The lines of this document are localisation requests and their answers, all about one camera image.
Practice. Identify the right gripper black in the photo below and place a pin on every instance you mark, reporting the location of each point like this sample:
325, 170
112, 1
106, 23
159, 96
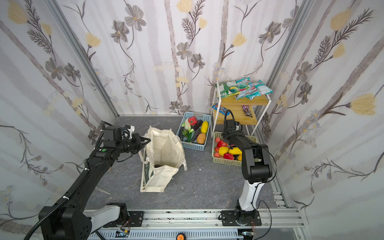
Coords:
227, 129

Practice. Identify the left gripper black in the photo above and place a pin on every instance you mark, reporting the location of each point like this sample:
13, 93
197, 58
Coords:
137, 143

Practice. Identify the canvas tote bag floral print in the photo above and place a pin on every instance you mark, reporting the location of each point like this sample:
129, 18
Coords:
162, 158

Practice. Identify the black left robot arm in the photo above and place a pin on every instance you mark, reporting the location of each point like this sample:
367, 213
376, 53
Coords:
65, 220

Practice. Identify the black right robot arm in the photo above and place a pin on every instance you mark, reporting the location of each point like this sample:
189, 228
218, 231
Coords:
257, 170

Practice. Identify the blue candy bag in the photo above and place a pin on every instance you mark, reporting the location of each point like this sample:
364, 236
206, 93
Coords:
221, 109

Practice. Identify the purple candy bag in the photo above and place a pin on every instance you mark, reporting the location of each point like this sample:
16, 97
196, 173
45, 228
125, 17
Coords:
248, 111

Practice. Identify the yellow lemon toy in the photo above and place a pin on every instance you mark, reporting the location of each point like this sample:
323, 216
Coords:
223, 150

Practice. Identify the yellow banana toy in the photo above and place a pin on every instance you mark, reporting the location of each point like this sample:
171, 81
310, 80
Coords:
235, 151

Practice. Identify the yellow squash toy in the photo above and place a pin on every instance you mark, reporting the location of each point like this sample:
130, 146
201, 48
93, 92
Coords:
204, 127

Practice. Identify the red apple toy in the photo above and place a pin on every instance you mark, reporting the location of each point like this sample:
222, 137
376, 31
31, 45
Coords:
229, 156

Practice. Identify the dark eggplant toy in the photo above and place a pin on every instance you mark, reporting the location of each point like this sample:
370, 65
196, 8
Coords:
197, 125

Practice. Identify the orange brown potato toy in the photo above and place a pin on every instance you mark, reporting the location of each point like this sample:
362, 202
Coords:
201, 139

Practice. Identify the green plastic basket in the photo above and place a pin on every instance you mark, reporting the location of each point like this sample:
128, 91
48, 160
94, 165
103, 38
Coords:
219, 142

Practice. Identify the red bell pepper toy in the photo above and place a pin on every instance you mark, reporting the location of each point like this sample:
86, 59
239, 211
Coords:
192, 120

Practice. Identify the blue plastic basket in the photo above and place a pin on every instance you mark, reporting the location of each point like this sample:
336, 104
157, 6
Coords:
187, 136

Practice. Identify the green snack packet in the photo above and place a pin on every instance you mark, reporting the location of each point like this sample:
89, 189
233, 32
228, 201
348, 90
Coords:
228, 89

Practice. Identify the teal snack packet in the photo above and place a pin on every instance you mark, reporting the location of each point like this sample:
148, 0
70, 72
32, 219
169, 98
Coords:
259, 89

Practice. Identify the white wire wooden shelf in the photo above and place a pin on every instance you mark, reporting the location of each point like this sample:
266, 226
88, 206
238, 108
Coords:
258, 104

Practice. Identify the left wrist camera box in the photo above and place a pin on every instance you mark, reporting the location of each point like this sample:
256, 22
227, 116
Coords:
116, 134

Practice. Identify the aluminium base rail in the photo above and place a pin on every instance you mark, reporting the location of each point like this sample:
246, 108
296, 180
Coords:
264, 224

